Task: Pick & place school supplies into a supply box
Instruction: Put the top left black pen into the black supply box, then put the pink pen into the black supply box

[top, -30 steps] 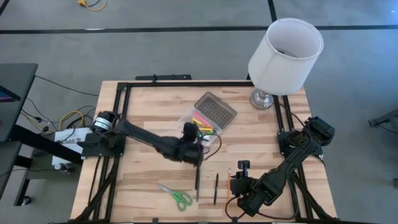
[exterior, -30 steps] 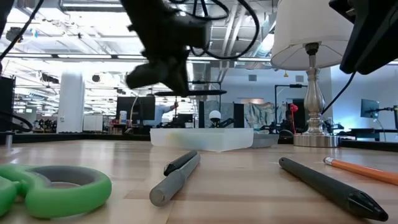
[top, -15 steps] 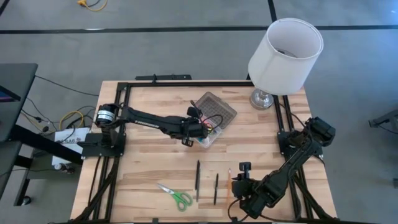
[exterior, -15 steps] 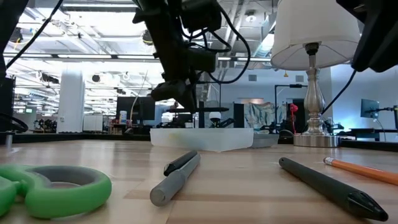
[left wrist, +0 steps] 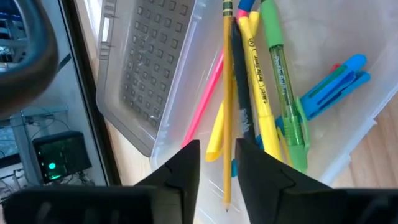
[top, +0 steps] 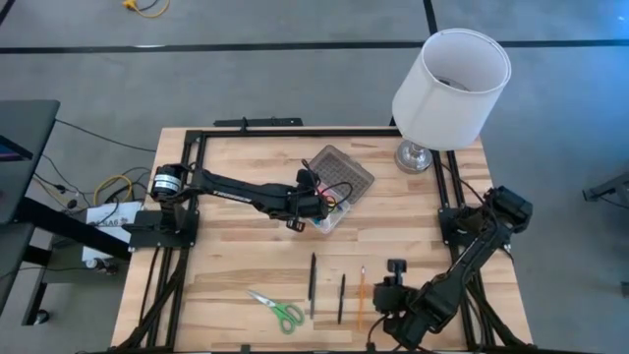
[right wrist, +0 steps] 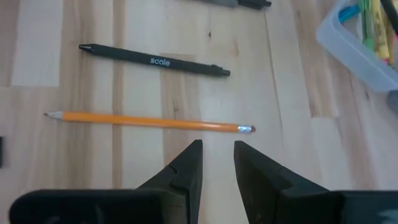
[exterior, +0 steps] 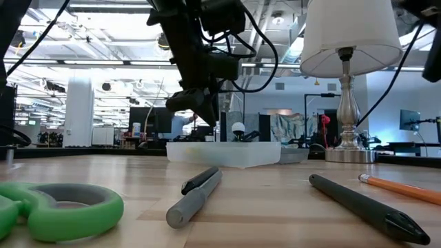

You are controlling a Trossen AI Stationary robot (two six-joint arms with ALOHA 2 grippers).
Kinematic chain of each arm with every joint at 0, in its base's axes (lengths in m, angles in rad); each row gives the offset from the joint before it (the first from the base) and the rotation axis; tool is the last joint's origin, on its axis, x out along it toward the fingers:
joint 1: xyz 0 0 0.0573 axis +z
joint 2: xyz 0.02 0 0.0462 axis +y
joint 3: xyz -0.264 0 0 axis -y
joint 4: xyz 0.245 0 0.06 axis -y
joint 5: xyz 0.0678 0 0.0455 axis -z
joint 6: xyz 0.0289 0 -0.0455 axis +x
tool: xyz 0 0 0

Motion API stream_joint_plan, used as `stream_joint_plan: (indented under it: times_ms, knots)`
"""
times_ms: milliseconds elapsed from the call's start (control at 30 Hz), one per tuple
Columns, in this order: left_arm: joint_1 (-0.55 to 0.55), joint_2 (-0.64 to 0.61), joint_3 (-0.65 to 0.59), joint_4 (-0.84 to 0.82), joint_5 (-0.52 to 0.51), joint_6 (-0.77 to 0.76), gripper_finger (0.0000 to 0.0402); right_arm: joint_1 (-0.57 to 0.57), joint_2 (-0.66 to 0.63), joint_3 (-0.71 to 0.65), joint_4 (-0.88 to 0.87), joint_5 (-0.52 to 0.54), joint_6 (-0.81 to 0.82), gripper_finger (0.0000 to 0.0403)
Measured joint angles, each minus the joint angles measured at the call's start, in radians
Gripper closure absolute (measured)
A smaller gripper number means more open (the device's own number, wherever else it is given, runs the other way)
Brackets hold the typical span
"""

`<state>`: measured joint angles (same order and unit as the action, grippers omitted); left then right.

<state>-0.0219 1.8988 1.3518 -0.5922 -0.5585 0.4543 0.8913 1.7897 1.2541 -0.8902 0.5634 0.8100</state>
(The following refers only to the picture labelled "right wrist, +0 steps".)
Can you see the green pen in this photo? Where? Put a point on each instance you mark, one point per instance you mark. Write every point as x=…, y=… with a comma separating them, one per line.
x=367, y=28

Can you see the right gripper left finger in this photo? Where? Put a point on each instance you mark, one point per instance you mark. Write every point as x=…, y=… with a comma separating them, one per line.
x=183, y=186

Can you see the blue pen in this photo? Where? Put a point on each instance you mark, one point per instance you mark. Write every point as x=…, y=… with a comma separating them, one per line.
x=348, y=13

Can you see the yellow highlighter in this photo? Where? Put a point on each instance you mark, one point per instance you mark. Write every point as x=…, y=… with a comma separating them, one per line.
x=380, y=34

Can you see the grey pen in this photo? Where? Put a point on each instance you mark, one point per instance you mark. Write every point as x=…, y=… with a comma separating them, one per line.
x=224, y=2

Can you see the clear plastic box base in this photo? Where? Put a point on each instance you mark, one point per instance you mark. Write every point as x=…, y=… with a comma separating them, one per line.
x=348, y=53

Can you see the black pen with white print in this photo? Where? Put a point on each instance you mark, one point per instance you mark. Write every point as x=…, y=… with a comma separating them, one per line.
x=140, y=58

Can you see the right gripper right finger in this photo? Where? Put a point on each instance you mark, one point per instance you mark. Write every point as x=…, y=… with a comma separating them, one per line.
x=264, y=193

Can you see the orange pencil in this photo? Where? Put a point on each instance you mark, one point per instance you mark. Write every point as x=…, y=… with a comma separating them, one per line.
x=149, y=121

